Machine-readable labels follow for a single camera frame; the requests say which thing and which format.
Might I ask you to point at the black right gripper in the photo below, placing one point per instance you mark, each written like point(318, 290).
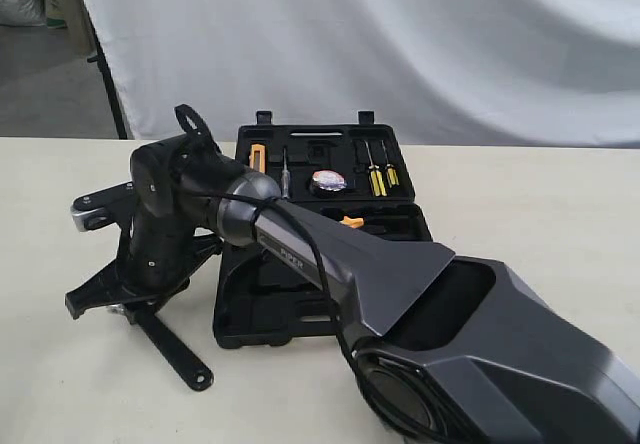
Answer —
point(178, 184)

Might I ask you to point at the black adjustable wrench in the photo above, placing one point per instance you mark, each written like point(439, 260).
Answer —
point(195, 374)

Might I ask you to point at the black electrical tape roll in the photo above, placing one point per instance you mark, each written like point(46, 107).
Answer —
point(328, 184)

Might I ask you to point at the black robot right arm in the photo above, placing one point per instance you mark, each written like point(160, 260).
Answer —
point(444, 348)

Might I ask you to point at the black plastic tool case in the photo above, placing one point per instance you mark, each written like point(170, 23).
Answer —
point(260, 300)

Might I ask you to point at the grey tester screwdriver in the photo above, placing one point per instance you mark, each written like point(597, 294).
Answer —
point(285, 175)

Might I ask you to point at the yellow utility knife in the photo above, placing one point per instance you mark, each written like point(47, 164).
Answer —
point(257, 157)

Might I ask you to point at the black backdrop stand pole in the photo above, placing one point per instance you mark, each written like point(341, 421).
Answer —
point(100, 60)

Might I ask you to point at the large yellow black screwdriver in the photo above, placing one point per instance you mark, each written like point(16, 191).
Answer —
point(378, 186)

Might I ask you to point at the small yellow black screwdriver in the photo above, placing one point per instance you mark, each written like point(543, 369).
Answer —
point(390, 169)

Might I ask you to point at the brown cardboard box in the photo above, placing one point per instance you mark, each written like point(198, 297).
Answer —
point(79, 26)

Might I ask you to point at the white backdrop cloth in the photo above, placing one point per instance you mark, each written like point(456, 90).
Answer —
point(543, 72)

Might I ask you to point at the orange handled pliers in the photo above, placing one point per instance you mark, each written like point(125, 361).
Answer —
point(353, 222)

